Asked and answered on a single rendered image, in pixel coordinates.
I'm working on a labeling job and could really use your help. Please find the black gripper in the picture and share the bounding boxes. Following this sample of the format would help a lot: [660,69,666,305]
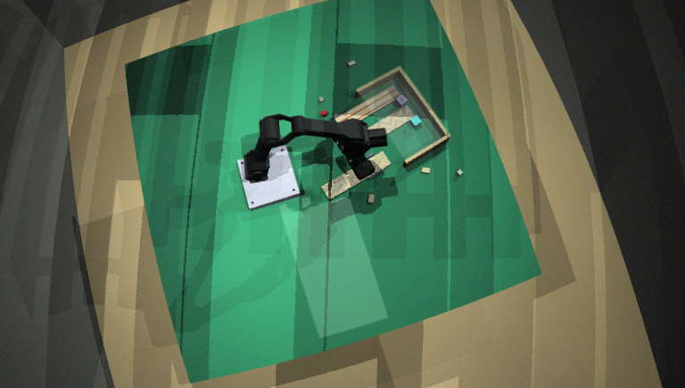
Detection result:
[337,143,375,180]

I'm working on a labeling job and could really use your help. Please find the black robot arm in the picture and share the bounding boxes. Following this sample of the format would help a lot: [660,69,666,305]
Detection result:
[243,113,388,184]

